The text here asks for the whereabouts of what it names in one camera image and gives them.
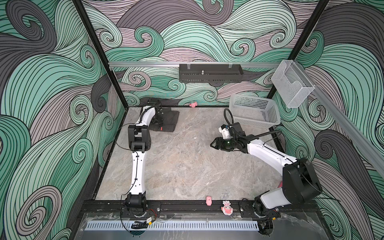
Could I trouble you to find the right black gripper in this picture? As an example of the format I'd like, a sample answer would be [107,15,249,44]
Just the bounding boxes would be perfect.
[209,136,238,151]

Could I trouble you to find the dark grey striped shirt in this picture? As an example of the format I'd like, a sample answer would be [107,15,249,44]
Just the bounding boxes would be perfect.
[149,108,180,133]

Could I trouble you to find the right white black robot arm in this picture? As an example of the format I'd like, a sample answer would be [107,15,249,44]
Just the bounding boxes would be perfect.
[210,123,323,211]

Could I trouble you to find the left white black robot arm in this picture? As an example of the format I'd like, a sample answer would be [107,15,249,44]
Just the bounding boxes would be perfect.
[124,99,162,212]

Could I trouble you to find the small pink pig toy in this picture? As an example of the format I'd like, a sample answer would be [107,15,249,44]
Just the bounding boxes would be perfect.
[189,102,198,108]

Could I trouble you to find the white plastic mesh basket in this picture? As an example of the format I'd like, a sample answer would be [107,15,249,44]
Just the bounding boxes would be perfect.
[229,94,281,129]

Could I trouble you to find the small pink front toy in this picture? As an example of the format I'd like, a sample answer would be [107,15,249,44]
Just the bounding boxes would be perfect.
[206,196,212,206]

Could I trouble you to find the pink white doll figure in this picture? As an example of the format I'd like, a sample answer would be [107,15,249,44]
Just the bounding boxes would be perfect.
[221,201,234,216]

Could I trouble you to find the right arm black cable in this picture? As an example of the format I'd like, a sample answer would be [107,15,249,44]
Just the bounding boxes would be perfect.
[223,107,283,142]

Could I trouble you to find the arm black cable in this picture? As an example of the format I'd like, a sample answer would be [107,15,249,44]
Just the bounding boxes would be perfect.
[138,100,163,127]
[223,107,283,142]

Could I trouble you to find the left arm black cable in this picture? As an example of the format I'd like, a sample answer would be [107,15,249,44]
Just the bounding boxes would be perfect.
[138,100,163,127]

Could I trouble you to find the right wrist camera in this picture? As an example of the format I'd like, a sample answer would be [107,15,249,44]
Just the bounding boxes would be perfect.
[219,125,232,140]

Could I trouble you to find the black perforated wall shelf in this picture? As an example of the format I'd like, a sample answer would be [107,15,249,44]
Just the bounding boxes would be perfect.
[179,64,244,85]

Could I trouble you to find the aluminium rear rail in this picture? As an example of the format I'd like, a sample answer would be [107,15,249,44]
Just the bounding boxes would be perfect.
[108,61,281,69]

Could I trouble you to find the aluminium rail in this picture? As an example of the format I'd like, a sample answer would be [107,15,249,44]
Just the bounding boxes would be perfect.
[108,61,281,69]
[299,65,384,173]

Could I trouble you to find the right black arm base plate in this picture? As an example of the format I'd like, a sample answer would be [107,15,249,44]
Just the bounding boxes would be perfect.
[239,200,281,220]

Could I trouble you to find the clear plastic wall holder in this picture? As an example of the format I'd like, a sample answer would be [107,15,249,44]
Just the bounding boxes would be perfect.
[272,60,315,108]

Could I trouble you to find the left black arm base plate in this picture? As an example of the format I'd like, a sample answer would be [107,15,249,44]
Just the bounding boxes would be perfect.
[121,200,161,219]

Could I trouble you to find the aluminium right rail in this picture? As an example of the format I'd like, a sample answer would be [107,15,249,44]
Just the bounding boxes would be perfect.
[299,65,384,173]

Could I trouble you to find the white slotted cable duct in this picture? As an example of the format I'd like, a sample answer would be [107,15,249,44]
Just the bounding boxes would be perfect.
[84,220,259,231]

